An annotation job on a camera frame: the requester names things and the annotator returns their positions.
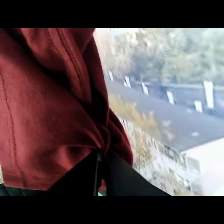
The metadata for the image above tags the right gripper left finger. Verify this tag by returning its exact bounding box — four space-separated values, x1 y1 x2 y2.
47 150 100 197

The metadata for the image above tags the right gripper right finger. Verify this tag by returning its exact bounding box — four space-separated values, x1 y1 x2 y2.
101 151 171 197

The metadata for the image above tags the dark red garment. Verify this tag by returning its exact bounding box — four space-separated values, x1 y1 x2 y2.
0 27 135 192

